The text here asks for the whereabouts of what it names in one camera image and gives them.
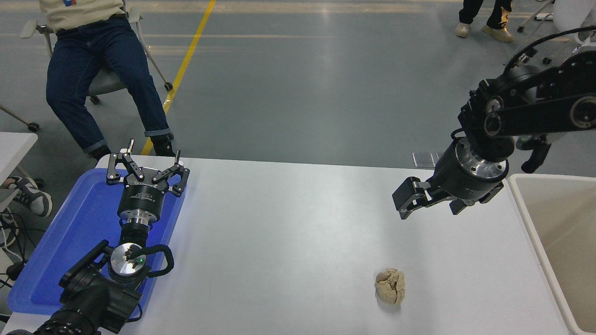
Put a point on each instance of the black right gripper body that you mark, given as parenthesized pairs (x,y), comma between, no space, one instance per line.
(458,184)

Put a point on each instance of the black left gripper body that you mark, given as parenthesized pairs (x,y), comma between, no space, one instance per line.
(142,195)

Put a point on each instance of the tan paper ball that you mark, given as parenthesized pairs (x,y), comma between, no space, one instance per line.
(391,287)

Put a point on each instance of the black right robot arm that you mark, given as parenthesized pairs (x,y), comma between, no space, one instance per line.
(535,107)

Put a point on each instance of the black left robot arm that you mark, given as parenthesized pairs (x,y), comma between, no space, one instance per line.
(93,298)

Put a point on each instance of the metal floor plate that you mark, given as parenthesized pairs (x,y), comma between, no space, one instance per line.
(423,159)
(438,157)

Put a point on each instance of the grey wheeled office chair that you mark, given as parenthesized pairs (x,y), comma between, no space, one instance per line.
(109,81)

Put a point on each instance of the blue plastic tray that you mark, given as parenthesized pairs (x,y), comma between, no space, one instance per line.
(60,242)

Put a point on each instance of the chair leg with caster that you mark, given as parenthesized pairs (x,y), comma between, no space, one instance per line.
(32,126)

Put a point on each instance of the person's foot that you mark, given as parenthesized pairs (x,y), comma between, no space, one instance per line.
(32,195)

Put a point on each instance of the small white side table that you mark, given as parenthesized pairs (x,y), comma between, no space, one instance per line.
(14,149)

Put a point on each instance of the person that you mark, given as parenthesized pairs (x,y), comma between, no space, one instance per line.
(74,60)
(465,11)

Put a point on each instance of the large pale bin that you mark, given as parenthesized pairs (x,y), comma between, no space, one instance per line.
(558,232)

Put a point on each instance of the white chair with metal legs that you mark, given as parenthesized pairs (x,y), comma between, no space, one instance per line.
(570,14)

